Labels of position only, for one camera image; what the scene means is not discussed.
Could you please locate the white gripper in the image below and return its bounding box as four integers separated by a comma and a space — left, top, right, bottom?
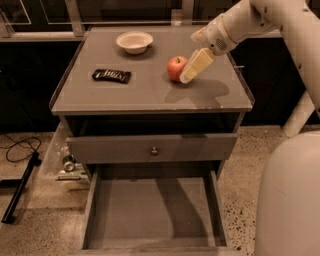
179, 15, 237, 84

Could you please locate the red apple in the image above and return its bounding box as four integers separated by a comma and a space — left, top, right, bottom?
167, 56, 188, 82

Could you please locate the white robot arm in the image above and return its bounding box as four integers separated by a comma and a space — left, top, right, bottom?
180, 0, 320, 256

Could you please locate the grey drawer cabinet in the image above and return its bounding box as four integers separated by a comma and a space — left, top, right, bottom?
50, 26, 254, 174

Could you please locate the grey top drawer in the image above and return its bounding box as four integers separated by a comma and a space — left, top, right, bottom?
66, 133, 237, 164

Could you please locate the brass drawer knob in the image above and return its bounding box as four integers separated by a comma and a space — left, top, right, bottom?
150, 147, 159, 156

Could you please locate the open grey middle drawer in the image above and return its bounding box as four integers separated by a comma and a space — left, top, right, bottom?
80, 163, 236, 256

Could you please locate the white paper bowl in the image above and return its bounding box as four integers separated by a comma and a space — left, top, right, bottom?
116, 31, 153, 55

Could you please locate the black candy bar wrapper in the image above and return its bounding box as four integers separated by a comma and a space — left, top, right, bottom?
92, 69, 131, 84

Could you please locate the white table leg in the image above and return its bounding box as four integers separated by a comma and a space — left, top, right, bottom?
282, 91, 315, 138

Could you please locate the metal window railing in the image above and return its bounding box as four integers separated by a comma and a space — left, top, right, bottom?
0, 0, 320, 43

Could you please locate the green soda can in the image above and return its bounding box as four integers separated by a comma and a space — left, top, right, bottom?
63, 155, 75, 172

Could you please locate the clear plastic bin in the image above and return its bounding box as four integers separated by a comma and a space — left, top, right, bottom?
38, 124, 90, 189

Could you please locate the black floor stand bar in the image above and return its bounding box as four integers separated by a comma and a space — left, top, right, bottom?
1, 151, 41, 224

